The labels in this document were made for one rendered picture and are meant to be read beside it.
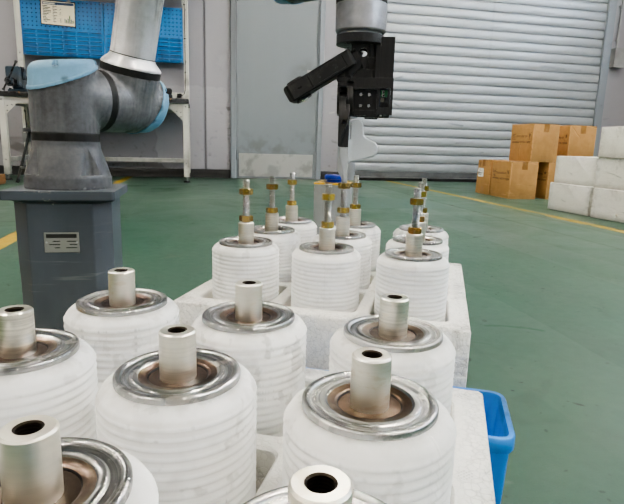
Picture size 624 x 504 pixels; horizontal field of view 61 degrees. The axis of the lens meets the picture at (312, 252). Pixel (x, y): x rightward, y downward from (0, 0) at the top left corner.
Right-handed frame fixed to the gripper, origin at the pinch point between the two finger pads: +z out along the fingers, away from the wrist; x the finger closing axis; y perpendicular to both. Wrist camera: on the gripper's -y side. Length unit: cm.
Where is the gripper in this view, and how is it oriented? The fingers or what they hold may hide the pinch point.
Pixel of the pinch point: (340, 172)
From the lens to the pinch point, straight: 83.9
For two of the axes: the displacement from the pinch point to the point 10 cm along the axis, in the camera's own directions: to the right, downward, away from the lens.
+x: 0.8, -2.0, 9.8
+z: -0.3, 9.8, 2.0
